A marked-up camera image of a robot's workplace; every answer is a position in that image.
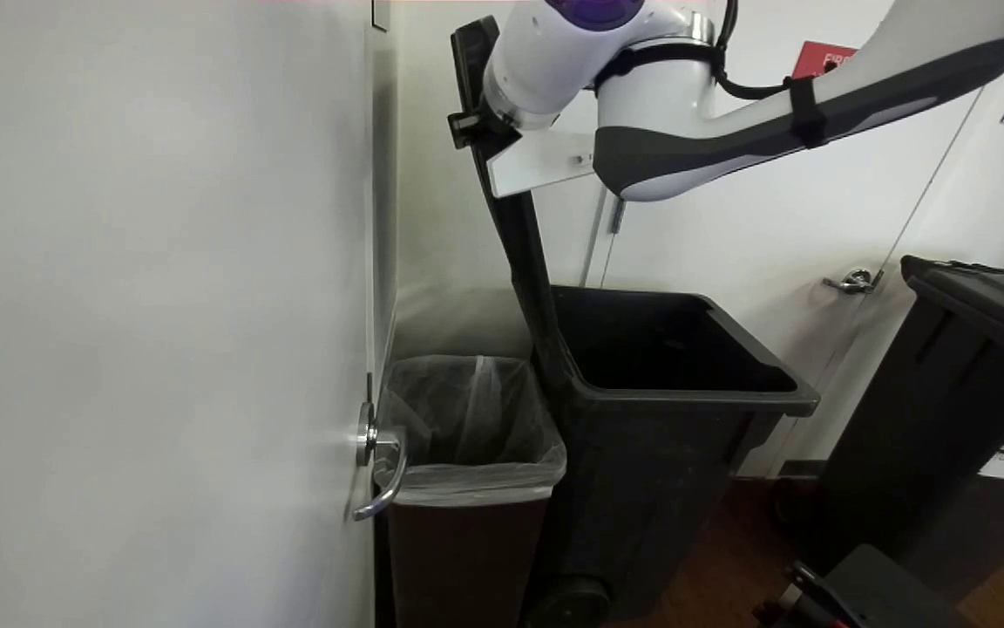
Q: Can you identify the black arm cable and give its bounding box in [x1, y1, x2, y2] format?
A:
[685, 0, 831, 152]

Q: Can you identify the silver glass door handle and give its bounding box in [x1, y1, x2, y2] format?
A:
[823, 266, 885, 298]

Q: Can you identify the red wall box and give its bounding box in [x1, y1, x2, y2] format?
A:
[790, 37, 861, 82]

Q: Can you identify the clear plastic bin liner bag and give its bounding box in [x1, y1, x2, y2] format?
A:
[374, 348, 572, 512]

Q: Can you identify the white door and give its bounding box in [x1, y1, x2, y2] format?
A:
[0, 0, 396, 628]

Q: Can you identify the silver door lever handle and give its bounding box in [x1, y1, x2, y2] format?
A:
[343, 369, 410, 530]

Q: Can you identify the black bin with paper label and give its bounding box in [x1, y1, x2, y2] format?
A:
[807, 255, 1004, 608]

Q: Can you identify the big black trash bin body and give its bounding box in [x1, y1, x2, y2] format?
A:
[547, 284, 823, 628]

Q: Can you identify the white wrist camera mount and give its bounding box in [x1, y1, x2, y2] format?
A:
[482, 91, 608, 201]

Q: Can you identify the small dark brown trash bin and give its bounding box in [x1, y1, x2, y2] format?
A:
[380, 486, 555, 628]

